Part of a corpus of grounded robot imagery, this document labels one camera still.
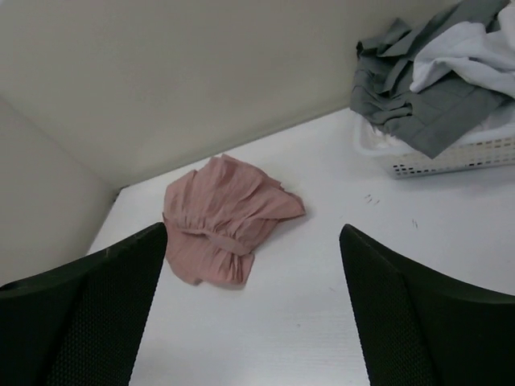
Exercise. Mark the pink pleated skirt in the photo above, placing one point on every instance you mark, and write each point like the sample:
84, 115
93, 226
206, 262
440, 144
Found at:
218, 215

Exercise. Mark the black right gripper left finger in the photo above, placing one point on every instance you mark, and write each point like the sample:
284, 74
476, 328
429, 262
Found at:
82, 323

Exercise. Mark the grey crumpled skirt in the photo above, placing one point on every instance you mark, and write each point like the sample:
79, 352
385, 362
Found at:
434, 119

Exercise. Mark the white laundry basket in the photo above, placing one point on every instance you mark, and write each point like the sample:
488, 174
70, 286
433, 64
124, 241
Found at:
483, 149

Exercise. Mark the white crumpled skirt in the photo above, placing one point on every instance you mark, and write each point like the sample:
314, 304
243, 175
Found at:
467, 49

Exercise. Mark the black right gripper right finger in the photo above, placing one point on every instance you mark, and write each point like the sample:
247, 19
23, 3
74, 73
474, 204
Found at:
417, 326

